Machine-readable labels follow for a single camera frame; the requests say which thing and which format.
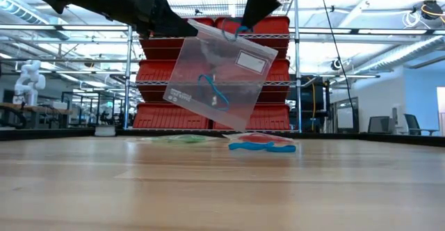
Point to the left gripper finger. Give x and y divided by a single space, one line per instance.
163 36
174 24

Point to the blue rubber band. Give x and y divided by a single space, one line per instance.
283 149
215 91
240 32
247 146

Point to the clear plastic zip bag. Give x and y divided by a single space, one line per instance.
236 137
222 71
146 140

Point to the red rubber band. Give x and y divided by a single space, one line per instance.
257 138

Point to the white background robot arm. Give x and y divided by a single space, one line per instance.
30 81

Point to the red plastic bin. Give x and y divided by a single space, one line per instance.
153 71
163 116
271 116
274 24
156 46
281 74

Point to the black round ceiling device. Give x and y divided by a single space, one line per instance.
336 64

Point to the white tape roll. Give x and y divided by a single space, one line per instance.
105 131

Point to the black equipment stand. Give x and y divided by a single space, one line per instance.
327 102

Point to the black framed glass panel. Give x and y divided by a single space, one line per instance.
344 118

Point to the wooden background workbench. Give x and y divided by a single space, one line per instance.
34 108

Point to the grey monitor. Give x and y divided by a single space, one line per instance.
380 125

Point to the black office chair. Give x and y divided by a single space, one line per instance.
412 121

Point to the black metal table frame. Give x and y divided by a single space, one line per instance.
52 133

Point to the white wall unit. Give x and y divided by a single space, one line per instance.
398 118

